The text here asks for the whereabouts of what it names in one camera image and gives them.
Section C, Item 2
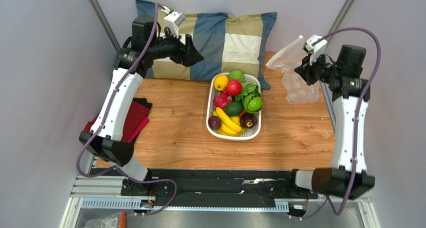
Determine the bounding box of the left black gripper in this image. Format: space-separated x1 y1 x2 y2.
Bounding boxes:
148 27 204 68

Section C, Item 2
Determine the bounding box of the clear dotted zip bag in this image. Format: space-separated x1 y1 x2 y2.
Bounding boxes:
266 35 320 105

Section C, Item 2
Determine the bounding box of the red apple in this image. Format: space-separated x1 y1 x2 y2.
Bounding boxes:
225 79 243 97

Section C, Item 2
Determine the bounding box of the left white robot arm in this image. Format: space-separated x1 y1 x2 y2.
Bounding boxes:
79 12 204 183

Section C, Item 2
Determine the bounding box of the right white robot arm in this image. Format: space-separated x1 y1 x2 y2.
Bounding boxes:
291 44 376 200

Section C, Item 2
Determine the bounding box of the checked blue beige pillow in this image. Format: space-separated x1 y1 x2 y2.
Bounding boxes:
146 12 278 90

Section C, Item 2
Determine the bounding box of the yellow lemon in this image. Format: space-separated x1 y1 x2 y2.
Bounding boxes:
213 74 229 92

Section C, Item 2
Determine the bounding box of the pink dragon fruit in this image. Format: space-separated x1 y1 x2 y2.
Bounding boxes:
213 92 233 109

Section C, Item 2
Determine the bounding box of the green bumpy fruit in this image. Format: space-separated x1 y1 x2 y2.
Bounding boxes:
228 69 245 83

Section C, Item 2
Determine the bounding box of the green leafy lettuce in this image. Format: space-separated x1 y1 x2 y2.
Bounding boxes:
235 82 262 102

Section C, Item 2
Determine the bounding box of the red folded cloth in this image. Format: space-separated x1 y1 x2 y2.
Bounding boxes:
83 97 153 144

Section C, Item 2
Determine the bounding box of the small green watermelon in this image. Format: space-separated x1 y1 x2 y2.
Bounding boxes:
242 94 263 114

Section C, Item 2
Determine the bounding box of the dark purple plum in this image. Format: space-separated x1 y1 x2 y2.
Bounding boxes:
207 115 222 131

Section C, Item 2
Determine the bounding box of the dark red mangosteen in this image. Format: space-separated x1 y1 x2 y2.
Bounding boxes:
239 113 258 129

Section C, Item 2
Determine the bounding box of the green avocado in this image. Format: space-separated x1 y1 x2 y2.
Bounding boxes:
223 101 244 117

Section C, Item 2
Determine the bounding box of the white plastic fruit basket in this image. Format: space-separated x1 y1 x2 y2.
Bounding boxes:
205 72 262 142

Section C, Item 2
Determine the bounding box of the yellow banana bunch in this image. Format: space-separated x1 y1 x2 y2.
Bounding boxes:
213 107 245 137

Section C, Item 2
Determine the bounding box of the crumpled plastic packet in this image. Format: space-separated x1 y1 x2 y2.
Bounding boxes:
83 211 127 228

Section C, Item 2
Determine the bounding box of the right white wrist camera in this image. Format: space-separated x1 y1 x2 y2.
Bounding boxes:
303 34 328 65

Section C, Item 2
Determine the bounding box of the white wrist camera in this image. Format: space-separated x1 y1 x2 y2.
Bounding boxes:
164 11 186 38
303 34 328 65

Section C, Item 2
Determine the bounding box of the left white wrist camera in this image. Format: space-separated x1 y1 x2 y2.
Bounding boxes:
164 11 186 38

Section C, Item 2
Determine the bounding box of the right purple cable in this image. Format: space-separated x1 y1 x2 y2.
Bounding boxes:
288 27 382 221

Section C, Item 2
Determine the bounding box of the black mounting base plate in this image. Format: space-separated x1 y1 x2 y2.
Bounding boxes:
87 169 319 210

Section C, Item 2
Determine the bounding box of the aluminium rail frame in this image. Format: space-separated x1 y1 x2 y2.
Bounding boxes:
61 157 380 228

